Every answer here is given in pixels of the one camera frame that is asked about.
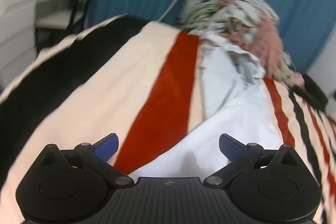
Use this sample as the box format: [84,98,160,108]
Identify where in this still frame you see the white dresser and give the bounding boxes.
[0,0,87,77]

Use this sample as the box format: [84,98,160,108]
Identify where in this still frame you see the pink fleece blanket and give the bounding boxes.
[218,0,285,80]

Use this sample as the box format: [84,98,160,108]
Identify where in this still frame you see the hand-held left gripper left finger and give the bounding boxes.
[39,133,133,189]

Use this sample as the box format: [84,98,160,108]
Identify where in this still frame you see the light blue shirt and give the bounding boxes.
[129,31,285,180]

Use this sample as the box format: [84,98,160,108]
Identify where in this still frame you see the green flower print blanket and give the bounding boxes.
[184,1,223,28]

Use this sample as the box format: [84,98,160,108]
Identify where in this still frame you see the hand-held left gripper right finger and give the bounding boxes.
[203,134,298,189]

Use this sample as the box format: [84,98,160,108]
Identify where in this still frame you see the small pink garment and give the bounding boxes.
[290,73,305,86]

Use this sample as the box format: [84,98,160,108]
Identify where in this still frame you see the pale green garment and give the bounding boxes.
[273,67,294,85]

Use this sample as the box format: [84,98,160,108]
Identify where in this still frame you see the striped red black cream blanket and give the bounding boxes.
[0,14,336,224]

